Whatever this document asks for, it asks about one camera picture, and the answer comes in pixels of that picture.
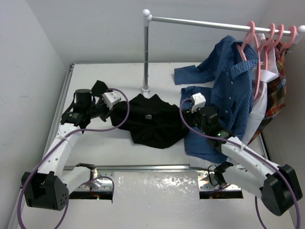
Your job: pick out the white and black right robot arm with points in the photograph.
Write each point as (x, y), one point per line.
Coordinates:
(277, 186)

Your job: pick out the white shirt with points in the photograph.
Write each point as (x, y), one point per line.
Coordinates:
(260, 103)

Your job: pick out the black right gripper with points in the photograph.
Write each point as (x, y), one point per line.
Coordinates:
(189, 115)

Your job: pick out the white front cover board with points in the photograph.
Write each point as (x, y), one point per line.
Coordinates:
(159, 200)

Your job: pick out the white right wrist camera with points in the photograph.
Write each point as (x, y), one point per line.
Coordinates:
(198, 102)

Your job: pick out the blue checkered shirt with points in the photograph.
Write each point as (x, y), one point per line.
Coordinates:
(225, 80)

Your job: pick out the black shirt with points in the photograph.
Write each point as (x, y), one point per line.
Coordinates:
(151, 121)

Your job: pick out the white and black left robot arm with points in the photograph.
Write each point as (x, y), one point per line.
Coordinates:
(48, 187)

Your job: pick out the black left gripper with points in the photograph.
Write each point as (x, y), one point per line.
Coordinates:
(102, 108)

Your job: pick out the red plaid shirt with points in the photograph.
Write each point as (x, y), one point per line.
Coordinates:
(276, 91)

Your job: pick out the silver and white clothes rack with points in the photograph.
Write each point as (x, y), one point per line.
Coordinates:
(295, 34)

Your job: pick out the pink hanger holding white shirt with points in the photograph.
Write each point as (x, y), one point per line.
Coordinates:
(262, 76)

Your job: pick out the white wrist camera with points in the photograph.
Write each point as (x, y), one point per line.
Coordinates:
(198, 102)
(111, 99)

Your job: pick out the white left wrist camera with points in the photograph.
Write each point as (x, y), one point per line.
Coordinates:
(111, 99)

